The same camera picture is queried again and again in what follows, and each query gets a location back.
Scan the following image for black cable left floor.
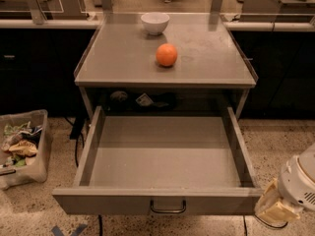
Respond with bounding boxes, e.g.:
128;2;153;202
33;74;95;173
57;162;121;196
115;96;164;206
64;115;104;236

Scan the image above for white ceramic bowl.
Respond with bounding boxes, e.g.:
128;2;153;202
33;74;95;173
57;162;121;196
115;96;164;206
141;12;170;35

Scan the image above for crumpled snack bags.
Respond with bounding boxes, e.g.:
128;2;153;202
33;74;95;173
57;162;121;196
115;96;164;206
1;122;42;168

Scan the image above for dark objects behind drawer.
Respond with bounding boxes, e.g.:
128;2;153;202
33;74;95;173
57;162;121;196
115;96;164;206
109;90;177;112

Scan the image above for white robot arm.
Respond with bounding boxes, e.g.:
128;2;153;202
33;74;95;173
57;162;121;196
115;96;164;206
255;144;315;224

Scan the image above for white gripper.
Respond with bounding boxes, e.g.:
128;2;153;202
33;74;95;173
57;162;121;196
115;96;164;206
255;154;315;224

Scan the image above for grey top drawer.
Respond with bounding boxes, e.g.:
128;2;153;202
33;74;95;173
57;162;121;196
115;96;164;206
53;108;262;215

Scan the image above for orange fruit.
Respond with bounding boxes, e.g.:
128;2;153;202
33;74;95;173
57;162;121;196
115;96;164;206
156;43;177;67

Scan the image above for clear plastic bin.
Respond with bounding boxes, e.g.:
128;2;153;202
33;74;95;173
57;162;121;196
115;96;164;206
0;109;52;190

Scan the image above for blue tape mark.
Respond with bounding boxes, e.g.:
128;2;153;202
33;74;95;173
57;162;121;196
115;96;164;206
50;223;89;236

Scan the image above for black cable right floor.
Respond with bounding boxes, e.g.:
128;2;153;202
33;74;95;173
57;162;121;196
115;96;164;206
242;213;289;236

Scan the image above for grey metal cabinet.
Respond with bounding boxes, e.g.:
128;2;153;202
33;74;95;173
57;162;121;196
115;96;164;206
75;13;256;114

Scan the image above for black cable floor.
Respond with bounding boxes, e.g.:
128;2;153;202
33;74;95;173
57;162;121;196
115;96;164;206
64;115;104;236
242;213;289;236

